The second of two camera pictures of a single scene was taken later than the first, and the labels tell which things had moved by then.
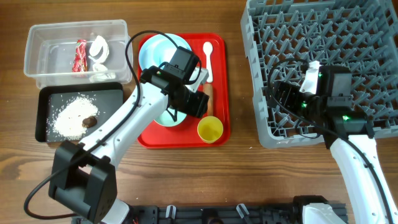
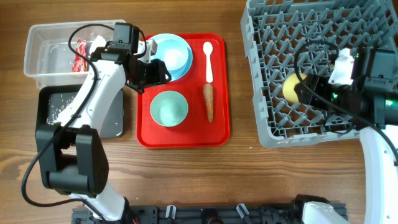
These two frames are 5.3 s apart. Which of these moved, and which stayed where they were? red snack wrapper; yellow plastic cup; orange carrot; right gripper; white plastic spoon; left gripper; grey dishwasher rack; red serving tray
Moved: right gripper; left gripper; yellow plastic cup
Stayed: grey dishwasher rack; white plastic spoon; red serving tray; orange carrot; red snack wrapper
